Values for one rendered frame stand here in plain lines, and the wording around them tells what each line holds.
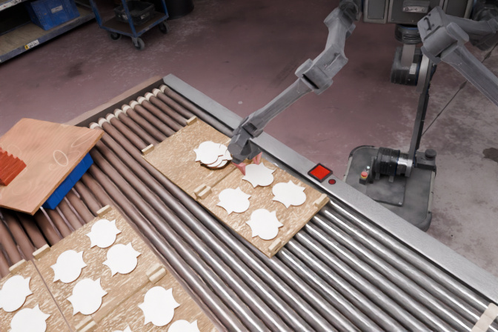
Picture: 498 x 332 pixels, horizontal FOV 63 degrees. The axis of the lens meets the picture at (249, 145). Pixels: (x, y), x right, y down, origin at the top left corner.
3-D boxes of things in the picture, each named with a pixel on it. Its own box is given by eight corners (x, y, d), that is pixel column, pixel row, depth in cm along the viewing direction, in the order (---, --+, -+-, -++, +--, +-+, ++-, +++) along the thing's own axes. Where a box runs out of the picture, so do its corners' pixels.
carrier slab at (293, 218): (256, 155, 186) (255, 153, 185) (329, 200, 163) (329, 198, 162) (197, 202, 170) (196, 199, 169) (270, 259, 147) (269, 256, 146)
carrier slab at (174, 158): (198, 120, 211) (197, 118, 210) (254, 155, 187) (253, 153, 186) (141, 158, 194) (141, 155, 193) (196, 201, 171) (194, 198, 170)
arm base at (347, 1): (359, 19, 171) (362, -9, 163) (356, 29, 166) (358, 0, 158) (339, 18, 174) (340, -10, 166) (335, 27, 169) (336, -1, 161)
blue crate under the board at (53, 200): (45, 151, 206) (36, 136, 199) (95, 161, 196) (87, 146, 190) (0, 198, 186) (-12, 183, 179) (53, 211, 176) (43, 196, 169)
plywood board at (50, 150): (24, 120, 211) (23, 117, 210) (104, 133, 195) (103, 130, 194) (-56, 192, 178) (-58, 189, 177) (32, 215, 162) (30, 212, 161)
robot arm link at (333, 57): (352, 67, 128) (330, 45, 126) (321, 93, 136) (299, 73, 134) (356, 22, 164) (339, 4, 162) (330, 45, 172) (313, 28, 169)
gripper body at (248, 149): (260, 150, 173) (256, 136, 169) (242, 164, 168) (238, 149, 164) (250, 147, 177) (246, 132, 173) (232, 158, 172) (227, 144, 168)
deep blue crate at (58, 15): (67, 8, 550) (55, -19, 525) (81, 16, 526) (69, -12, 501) (32, 23, 526) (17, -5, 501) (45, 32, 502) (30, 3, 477)
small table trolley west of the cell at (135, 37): (137, 18, 532) (113, -56, 471) (176, 33, 489) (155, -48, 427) (97, 39, 501) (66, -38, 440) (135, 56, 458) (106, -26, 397)
